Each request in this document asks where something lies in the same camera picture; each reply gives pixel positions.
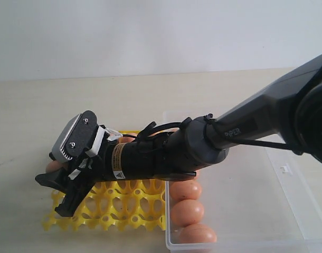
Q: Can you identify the clear plastic container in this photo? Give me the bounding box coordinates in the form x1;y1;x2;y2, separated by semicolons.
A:
162;110;322;251

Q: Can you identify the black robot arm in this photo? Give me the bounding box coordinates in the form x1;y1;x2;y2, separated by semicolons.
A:
35;55;322;217

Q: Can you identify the brown egg fifteen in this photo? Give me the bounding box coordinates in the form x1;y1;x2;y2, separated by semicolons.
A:
178;223;217;244

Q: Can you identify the brown egg seven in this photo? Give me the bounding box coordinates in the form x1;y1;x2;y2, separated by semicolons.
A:
45;161;65;173

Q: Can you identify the small white plastic clip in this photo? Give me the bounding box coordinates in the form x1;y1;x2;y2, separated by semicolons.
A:
280;164;292;175

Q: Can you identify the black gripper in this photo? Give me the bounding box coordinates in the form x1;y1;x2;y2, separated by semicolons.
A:
35;139;165;217

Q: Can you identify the brown egg twelve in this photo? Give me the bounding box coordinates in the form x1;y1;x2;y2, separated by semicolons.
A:
169;180;202;201

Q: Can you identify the yellow plastic egg tray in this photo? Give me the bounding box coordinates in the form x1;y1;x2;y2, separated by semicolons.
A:
42;130;167;232

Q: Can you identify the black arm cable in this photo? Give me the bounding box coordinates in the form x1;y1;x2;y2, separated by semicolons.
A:
136;121;193;148

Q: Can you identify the brown egg thirteen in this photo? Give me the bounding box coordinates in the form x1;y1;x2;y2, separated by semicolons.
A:
170;199;204;227

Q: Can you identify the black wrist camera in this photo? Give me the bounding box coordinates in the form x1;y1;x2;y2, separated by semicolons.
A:
50;110;99;163

